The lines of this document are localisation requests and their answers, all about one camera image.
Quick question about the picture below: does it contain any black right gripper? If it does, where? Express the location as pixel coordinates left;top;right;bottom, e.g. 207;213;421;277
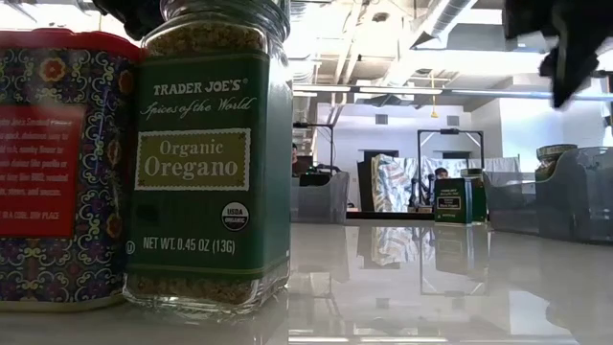
503;0;613;109

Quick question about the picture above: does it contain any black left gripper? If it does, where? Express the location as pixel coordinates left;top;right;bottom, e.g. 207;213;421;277
93;0;167;39

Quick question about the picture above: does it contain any green-lidded oregano glass jar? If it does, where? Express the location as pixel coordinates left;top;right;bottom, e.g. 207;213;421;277
122;0;294;320
534;143;579;183
460;167;488;224

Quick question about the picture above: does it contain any red-lidded paprika tin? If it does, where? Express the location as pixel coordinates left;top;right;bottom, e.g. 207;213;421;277
0;27;145;313

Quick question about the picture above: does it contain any black-lidded green pepper tin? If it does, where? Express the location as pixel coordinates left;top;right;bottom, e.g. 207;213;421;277
433;177;474;226

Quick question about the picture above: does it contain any grey plastic bin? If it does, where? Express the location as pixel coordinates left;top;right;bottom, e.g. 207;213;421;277
482;146;613;244
289;171;351;225

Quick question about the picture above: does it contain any linear ceiling light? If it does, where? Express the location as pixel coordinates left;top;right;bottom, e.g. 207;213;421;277
291;83;613;102

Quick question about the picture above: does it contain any patterned cloth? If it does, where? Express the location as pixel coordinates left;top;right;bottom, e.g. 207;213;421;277
371;152;522;215

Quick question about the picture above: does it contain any black metal pole stand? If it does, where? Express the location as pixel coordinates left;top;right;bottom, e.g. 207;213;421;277
291;121;335;176

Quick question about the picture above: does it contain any silver ventilation duct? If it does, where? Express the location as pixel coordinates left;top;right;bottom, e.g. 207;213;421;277
410;0;480;49

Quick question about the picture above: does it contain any black metal frame stand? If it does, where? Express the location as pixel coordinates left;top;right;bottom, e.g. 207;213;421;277
417;127;486;212

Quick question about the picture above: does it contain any yellow hanging cord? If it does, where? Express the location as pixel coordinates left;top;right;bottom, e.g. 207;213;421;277
429;71;440;120

